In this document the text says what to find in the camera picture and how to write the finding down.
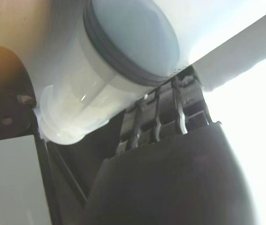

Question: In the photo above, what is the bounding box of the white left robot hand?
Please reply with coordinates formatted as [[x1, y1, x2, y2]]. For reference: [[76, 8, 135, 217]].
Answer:
[[0, 7, 266, 225]]

